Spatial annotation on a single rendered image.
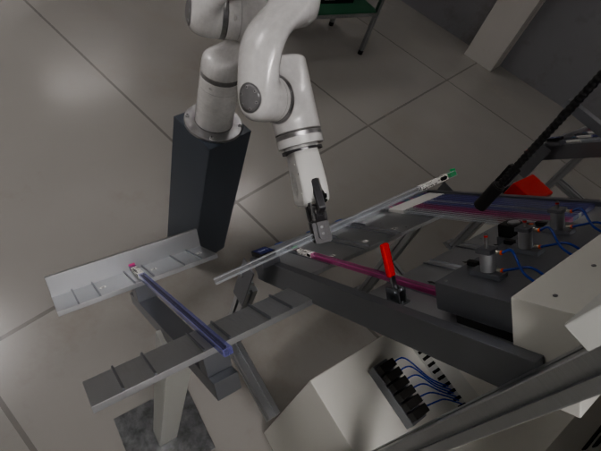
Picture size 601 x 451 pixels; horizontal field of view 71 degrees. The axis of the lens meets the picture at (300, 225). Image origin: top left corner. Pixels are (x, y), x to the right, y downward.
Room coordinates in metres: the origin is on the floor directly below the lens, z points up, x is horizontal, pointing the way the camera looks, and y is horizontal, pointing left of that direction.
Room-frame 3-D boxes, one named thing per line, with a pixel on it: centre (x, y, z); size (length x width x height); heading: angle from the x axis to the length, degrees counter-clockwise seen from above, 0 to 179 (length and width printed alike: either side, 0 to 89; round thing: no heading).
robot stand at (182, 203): (1.06, 0.40, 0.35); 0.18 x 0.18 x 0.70; 66
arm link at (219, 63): (1.07, 0.37, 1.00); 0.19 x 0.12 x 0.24; 126
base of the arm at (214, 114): (1.06, 0.40, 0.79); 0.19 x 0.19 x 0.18
